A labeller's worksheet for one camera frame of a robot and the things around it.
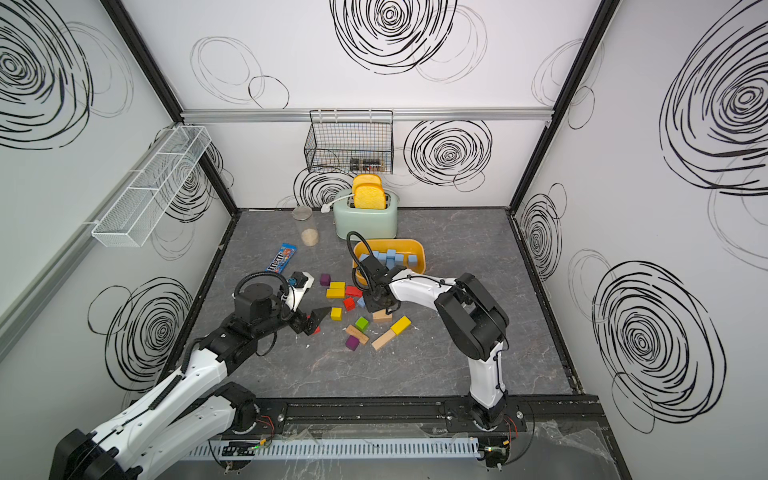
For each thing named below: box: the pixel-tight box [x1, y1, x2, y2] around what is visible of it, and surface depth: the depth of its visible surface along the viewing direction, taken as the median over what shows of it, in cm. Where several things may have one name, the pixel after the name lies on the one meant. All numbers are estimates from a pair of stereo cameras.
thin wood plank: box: [346, 324, 370, 345], surface depth 88 cm
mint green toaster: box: [333, 188, 399, 240], surface depth 104 cm
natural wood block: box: [372, 308, 393, 323], surface depth 91 cm
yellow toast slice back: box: [352, 174, 383, 189], surface depth 101 cm
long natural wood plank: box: [371, 328, 396, 351], surface depth 88 cm
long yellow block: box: [390, 315, 412, 336], surface depth 91 cm
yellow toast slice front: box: [354, 182, 386, 210], surface depth 101 cm
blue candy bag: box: [264, 243, 298, 274], surface depth 107 cm
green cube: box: [355, 316, 369, 333], surface depth 89 cm
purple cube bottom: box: [345, 335, 360, 351], surface depth 88 cm
